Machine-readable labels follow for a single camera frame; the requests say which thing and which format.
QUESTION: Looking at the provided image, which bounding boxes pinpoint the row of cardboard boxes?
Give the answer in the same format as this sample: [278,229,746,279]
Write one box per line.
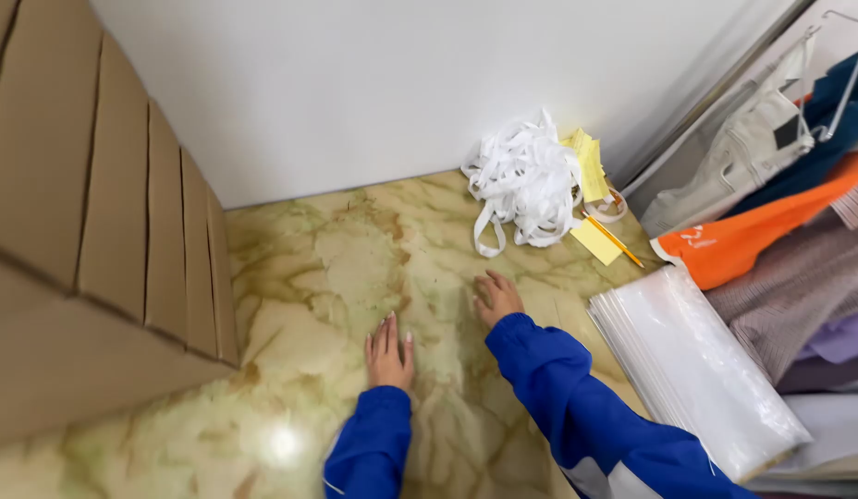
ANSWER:
[0,0,241,448]

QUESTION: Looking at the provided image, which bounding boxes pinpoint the person's left hand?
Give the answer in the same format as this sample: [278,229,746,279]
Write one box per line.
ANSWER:
[364,311,416,395]

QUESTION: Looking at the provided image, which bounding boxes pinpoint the yellow sticky note pad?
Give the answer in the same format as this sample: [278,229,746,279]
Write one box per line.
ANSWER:
[570,218,624,267]

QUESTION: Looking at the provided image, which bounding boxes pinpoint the stack of clear plastic bags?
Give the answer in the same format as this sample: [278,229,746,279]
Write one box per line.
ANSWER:
[587,265,814,485]

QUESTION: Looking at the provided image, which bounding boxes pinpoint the person's right hand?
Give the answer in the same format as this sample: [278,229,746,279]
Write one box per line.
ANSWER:
[472,269,526,329]

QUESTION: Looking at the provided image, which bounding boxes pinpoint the yellow paper slips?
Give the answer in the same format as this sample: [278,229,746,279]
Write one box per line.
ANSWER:
[561,128,612,204]

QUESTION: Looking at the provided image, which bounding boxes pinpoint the metal clothes hanger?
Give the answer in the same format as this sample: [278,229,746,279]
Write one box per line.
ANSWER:
[793,10,858,144]

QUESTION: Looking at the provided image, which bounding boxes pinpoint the yellow pencil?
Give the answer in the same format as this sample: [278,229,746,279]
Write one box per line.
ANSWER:
[582,211,645,269]

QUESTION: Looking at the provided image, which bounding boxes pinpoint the clear tape roll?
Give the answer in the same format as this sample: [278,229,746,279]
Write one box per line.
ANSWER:
[583,186,630,224]

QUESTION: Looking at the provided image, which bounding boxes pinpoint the heap of white paper strips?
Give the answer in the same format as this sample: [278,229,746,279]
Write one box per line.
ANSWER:
[460,107,585,259]

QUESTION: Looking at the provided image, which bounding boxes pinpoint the heap of clothes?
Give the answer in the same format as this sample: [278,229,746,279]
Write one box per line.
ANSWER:
[639,42,858,396]

